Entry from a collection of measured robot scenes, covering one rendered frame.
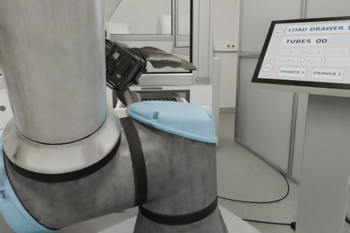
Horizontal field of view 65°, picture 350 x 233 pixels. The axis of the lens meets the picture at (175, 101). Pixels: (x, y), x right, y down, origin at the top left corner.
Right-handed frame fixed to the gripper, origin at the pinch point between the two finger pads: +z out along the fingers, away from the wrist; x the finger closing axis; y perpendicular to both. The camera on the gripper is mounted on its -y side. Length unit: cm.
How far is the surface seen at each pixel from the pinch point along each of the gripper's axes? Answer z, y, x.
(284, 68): 21, -53, 23
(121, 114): -10.6, -15.6, -14.3
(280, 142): 82, -197, -12
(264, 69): 16, -56, 19
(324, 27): 24, -59, 44
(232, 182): 64, -170, -59
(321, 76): 31, -46, 27
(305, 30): 19, -61, 40
